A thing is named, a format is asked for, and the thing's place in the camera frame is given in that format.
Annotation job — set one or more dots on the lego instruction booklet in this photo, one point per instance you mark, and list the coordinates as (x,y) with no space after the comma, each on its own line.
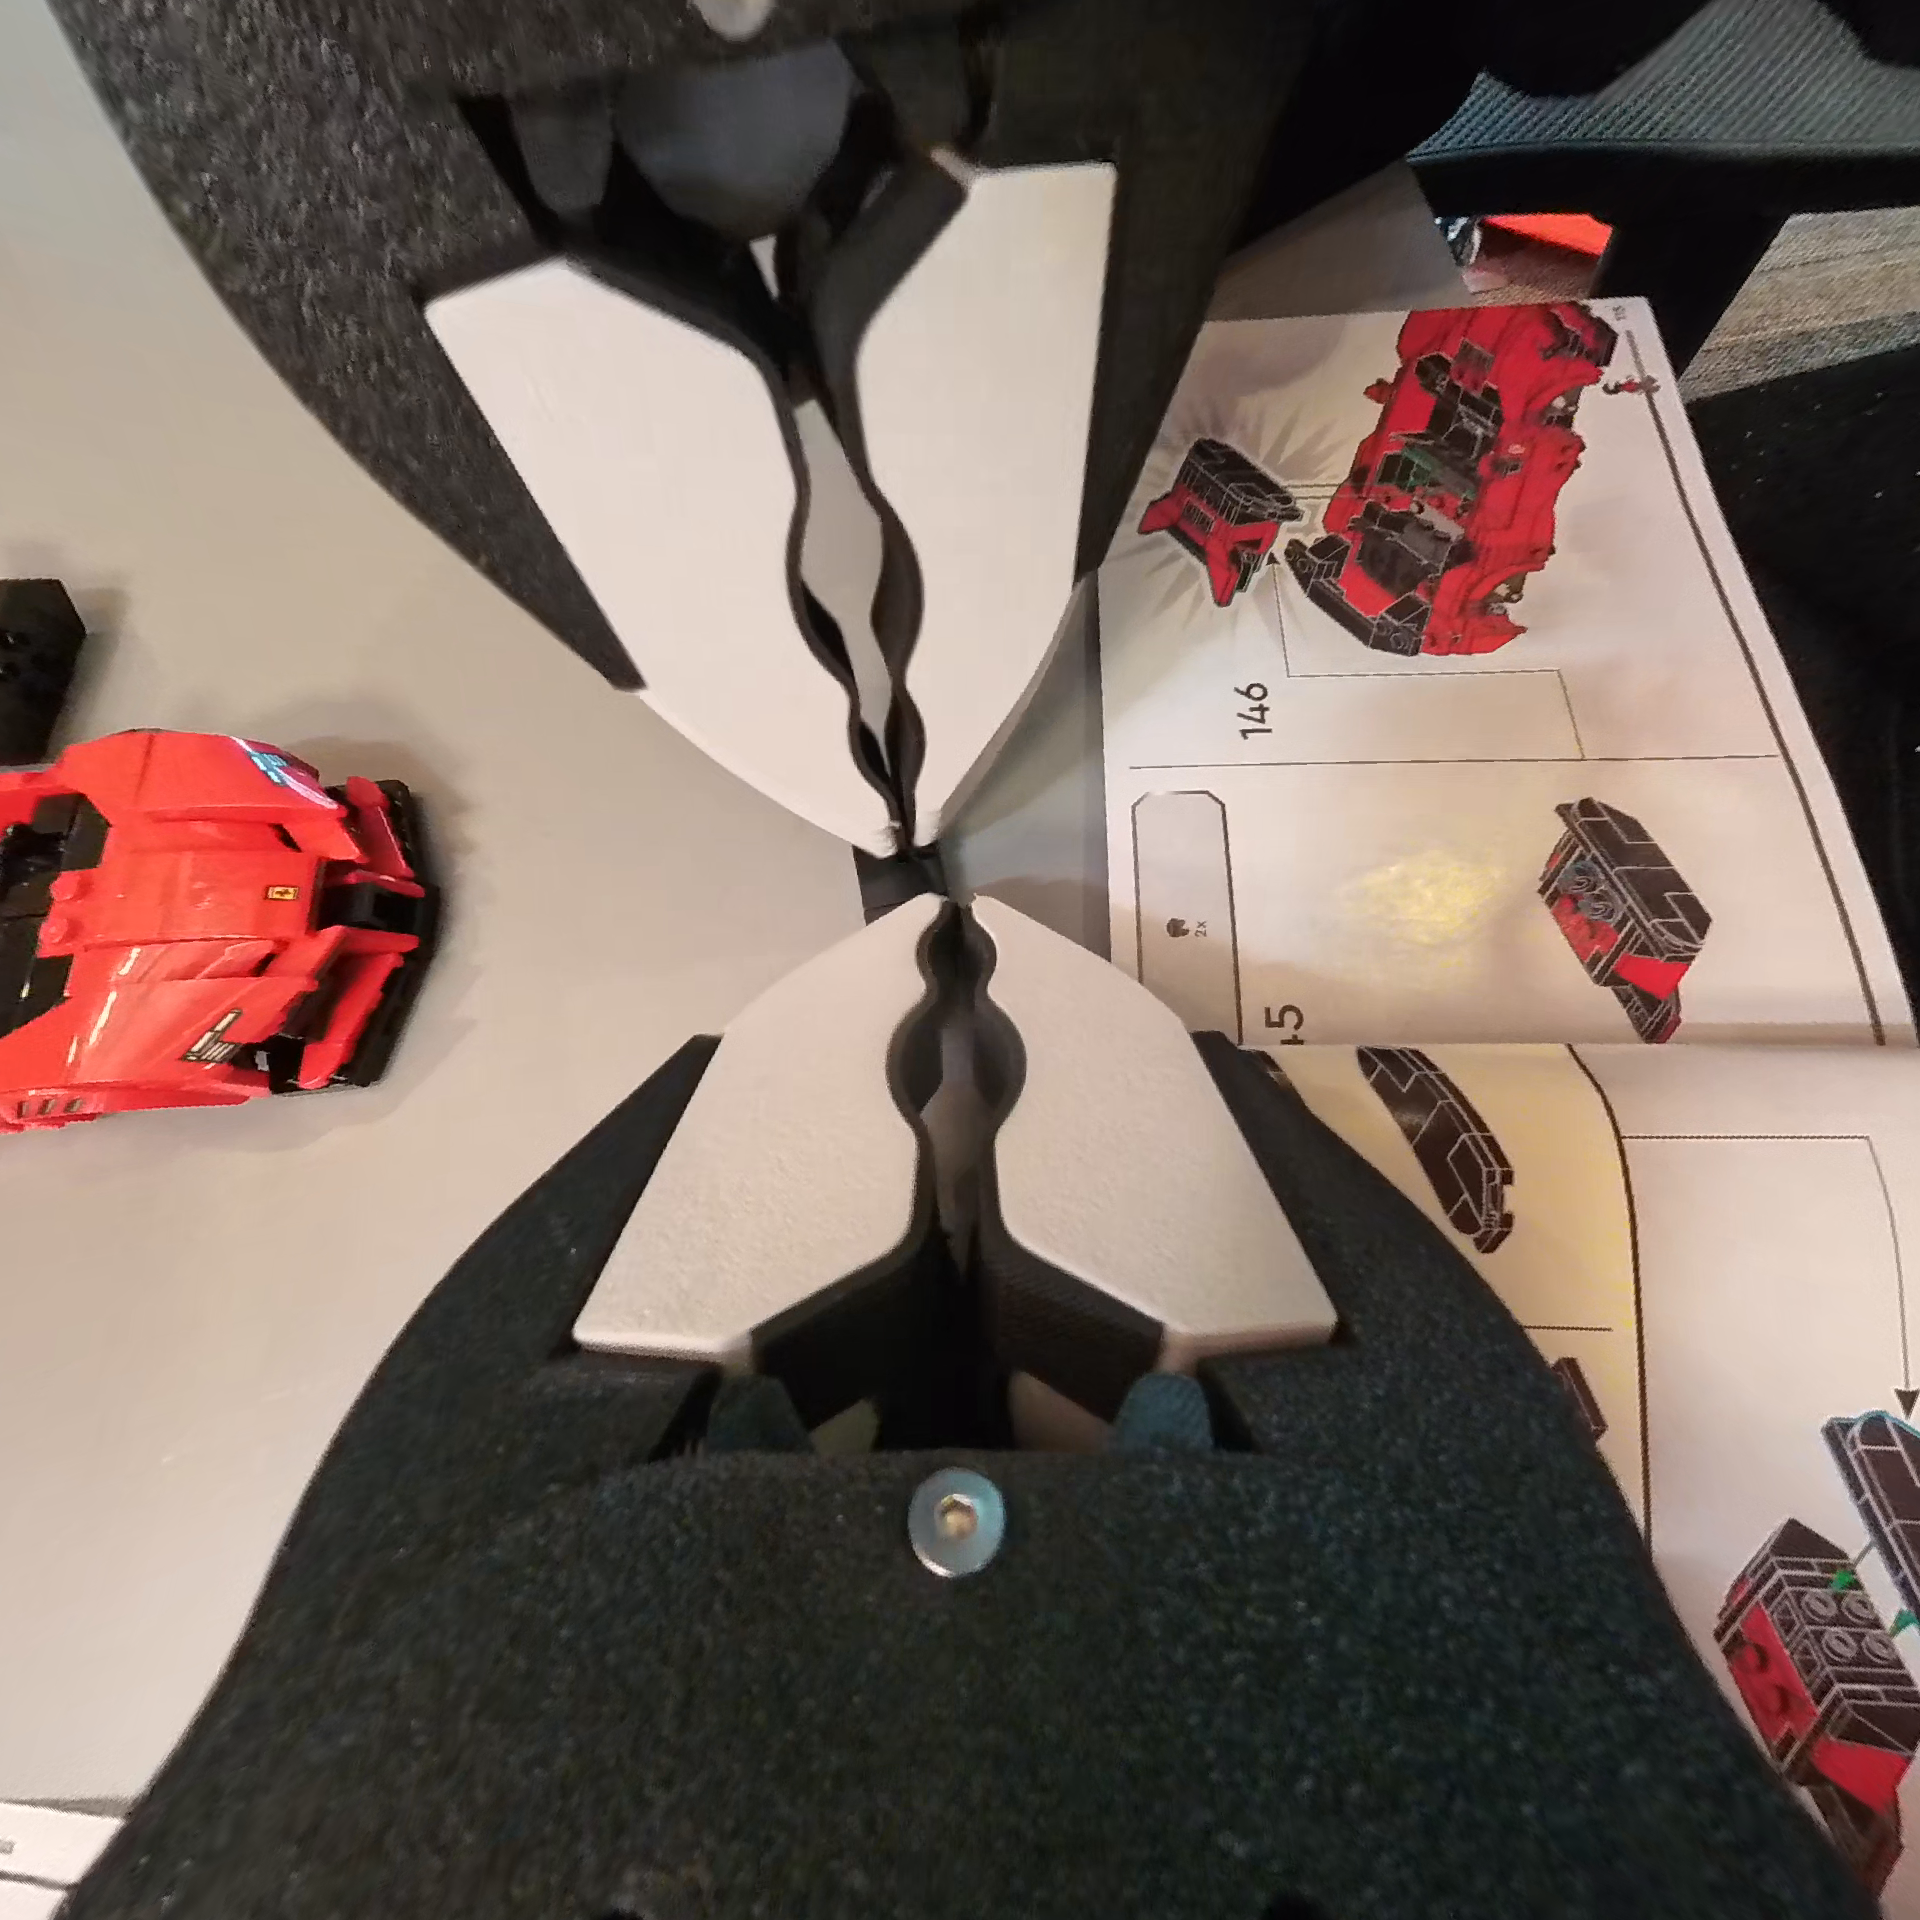
(1424,900)

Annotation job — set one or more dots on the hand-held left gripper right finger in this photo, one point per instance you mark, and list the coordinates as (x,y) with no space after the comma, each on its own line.
(1157,1184)

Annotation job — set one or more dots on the red lego car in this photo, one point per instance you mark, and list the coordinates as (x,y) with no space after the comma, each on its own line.
(195,930)

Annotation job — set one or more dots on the white sticker sheet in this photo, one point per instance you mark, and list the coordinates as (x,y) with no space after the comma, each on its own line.
(44,1847)

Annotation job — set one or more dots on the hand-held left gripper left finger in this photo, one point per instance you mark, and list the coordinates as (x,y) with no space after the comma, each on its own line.
(778,1169)

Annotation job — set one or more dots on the black lego slope brick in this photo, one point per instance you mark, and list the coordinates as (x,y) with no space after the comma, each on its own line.
(888,884)

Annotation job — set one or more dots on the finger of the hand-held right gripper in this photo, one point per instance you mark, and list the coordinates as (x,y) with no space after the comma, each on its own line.
(1004,420)
(630,449)

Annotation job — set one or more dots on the red black lego module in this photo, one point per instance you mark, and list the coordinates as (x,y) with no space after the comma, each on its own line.
(36,661)

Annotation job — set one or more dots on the grey woven fabric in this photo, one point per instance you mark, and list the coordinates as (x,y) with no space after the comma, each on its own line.
(1815,301)

